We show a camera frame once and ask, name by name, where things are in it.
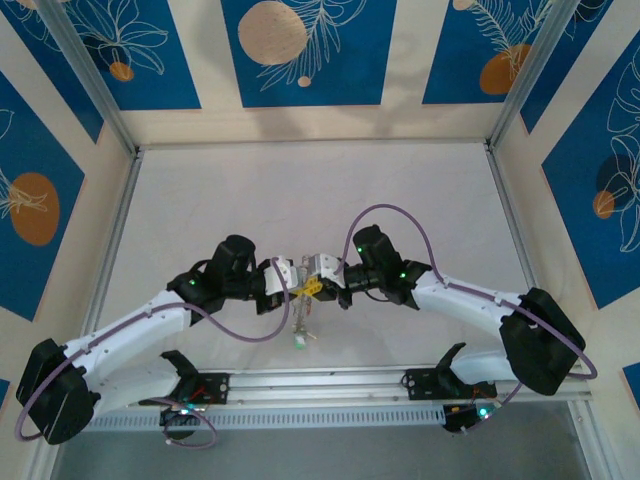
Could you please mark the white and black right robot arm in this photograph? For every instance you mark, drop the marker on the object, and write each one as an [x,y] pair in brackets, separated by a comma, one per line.
[465,295]

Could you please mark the long aluminium base rail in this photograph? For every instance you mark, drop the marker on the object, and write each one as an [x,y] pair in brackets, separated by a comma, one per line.
[320,387]

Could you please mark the aluminium frame post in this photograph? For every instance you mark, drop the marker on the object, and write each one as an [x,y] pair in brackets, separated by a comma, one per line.
[530,70]
[95,85]

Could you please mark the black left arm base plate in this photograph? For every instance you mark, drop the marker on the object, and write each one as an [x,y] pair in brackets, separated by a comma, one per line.
[215,387]

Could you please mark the aluminium table edge rail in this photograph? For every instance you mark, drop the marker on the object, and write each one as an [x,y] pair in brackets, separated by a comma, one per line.
[315,144]
[505,200]
[122,210]

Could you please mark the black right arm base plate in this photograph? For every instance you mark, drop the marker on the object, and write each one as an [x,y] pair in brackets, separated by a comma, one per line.
[420,382]

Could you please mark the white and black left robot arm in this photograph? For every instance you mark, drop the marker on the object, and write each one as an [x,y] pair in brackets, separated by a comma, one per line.
[130,325]

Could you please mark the aluminium frame leg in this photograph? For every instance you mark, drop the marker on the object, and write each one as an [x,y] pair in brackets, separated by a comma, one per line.
[47,460]
[587,440]

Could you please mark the key with green tag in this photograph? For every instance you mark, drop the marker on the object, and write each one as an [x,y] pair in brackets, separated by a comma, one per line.
[299,342]

